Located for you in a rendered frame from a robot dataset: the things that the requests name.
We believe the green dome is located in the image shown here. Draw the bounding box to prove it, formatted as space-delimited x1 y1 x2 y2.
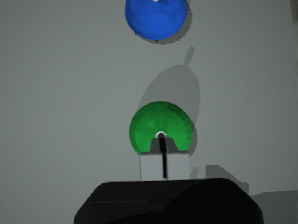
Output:
129 101 192 155

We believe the blue bell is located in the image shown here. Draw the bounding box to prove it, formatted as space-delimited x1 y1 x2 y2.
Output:
125 0 187 41

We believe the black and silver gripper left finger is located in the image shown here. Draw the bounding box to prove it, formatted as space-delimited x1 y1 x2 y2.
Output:
139 138 164 181

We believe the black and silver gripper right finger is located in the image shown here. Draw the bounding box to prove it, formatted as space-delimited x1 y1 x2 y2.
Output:
162 137 190 180

